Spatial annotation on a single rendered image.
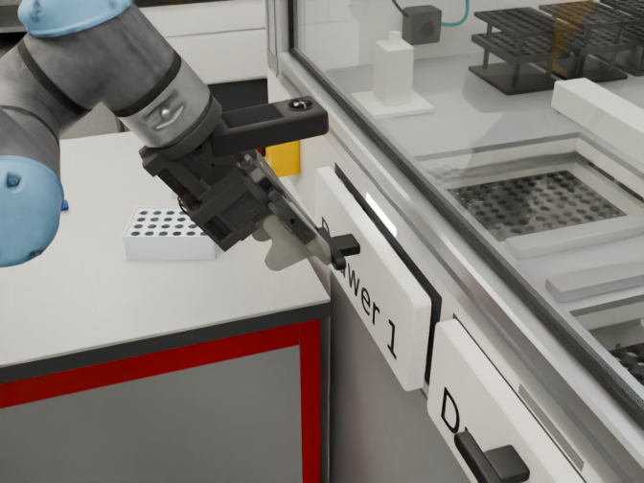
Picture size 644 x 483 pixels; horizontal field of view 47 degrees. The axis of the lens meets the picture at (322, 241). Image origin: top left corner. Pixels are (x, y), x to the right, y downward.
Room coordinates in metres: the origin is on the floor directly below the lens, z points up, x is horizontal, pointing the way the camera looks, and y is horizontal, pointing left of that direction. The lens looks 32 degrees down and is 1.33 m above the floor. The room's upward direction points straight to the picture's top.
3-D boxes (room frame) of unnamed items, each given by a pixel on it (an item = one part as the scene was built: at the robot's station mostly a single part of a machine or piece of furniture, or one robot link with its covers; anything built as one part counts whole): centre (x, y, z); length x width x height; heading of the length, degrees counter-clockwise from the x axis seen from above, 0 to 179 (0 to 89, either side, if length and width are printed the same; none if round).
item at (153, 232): (0.89, 0.21, 0.78); 0.12 x 0.08 x 0.04; 90
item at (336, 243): (0.66, -0.02, 0.91); 0.07 x 0.04 x 0.01; 18
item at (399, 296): (0.67, -0.05, 0.87); 0.29 x 0.02 x 0.11; 18
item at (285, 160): (0.98, 0.07, 0.88); 0.07 x 0.05 x 0.07; 18
